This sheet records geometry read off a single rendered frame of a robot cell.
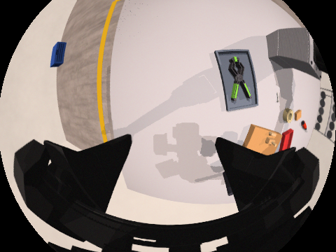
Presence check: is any light wooden board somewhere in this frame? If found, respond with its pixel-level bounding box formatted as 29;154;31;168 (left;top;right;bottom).
242;124;282;155

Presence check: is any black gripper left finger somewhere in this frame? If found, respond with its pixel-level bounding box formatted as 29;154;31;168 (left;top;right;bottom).
43;134;132;213

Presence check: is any beige ring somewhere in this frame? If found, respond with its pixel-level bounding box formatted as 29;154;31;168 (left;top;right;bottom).
283;108;293;123

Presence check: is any red open tray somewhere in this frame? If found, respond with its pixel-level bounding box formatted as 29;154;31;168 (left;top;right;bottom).
279;129;294;151

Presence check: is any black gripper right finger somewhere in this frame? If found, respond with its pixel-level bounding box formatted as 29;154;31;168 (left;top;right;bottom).
215;137;296;212

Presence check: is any black cylinder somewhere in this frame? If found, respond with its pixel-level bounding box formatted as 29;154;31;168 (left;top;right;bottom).
223;172;233;196

